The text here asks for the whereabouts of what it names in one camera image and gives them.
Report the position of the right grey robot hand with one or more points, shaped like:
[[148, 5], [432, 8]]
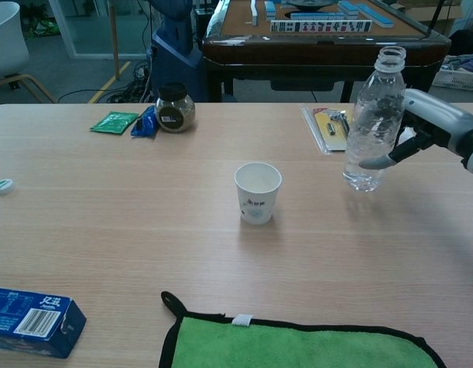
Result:
[[439, 115]]

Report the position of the transparent plastic bottle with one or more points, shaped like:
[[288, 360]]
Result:
[[370, 126]]

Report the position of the white paper cup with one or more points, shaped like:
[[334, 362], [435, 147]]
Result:
[[257, 203]]

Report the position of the white green bottle cap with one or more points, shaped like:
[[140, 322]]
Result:
[[4, 186]]

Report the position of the white plastic laundry basket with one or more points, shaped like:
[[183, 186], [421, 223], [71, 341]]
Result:
[[458, 80]]

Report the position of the razor blister pack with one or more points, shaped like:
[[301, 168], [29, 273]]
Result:
[[330, 132]]

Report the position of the dark wood mahjong table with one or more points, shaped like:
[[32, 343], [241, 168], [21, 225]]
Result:
[[320, 51]]

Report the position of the face-up mahjong tile row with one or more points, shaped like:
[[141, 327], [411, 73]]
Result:
[[320, 26]]

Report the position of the glass jar with black lid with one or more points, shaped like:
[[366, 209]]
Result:
[[175, 113]]

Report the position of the blue machine base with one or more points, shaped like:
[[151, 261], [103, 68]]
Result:
[[175, 61]]

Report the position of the green microfiber cloth black trim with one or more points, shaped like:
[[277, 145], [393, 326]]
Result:
[[297, 345]]

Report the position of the blue snack wrapper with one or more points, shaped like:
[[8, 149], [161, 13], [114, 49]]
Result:
[[145, 124]]

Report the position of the green sachet packet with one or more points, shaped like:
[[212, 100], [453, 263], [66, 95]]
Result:
[[112, 122]]

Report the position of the wooden pole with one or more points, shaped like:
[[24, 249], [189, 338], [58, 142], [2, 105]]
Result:
[[114, 38]]

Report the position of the white chair with wooden legs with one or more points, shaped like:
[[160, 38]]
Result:
[[6, 46]]

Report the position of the blue cardboard box with barcode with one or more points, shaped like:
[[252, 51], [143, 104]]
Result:
[[33, 326]]

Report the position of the blue mahjong tile wall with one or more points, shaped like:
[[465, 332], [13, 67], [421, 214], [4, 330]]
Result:
[[368, 13], [270, 9], [316, 15]]

